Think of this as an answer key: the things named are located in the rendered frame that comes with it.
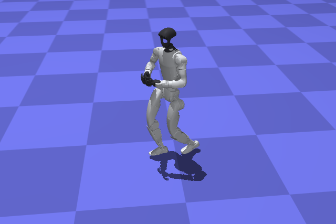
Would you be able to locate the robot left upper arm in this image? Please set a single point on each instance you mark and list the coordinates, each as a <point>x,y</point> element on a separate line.
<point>181,62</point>

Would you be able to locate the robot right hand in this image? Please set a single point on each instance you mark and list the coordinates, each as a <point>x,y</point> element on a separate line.
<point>146,79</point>

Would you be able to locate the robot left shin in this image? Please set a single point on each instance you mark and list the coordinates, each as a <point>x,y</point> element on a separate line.
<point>182,138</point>

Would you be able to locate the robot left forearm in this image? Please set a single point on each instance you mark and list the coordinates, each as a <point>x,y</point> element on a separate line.
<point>170,84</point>

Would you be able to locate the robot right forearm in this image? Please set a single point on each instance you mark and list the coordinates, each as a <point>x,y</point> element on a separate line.
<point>148,68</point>

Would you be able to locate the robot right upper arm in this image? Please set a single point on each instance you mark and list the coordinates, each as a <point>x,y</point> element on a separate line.
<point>154,57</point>

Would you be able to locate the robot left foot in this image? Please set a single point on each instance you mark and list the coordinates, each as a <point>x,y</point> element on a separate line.
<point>189,148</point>

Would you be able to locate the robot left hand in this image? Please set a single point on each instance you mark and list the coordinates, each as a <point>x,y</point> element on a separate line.
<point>153,81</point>

